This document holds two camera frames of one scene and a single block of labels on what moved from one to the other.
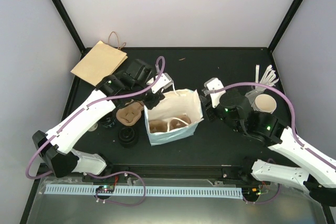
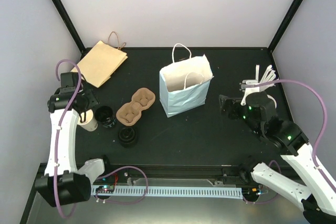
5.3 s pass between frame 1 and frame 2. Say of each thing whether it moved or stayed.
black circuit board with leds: stayed
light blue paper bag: moved
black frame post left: stayed
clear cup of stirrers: stayed
